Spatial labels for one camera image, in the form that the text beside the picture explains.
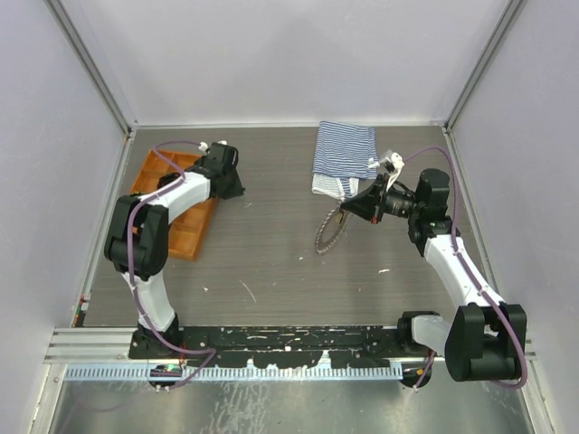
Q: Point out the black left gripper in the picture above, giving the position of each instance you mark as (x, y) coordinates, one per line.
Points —
(237, 189)

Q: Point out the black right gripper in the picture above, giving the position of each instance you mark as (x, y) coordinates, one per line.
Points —
(365, 203)

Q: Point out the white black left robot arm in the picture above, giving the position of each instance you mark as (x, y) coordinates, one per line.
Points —
(137, 242)

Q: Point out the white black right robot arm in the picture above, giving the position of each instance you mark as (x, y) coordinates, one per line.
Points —
(486, 339)

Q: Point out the striped blue white cloth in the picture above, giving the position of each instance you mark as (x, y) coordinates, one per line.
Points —
(345, 154)

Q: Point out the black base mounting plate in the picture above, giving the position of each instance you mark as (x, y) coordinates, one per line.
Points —
(357, 346)

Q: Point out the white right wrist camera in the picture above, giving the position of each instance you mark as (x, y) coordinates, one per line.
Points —
(393, 164)

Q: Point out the white slotted cable duct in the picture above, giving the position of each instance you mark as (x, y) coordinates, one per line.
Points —
(150, 372)

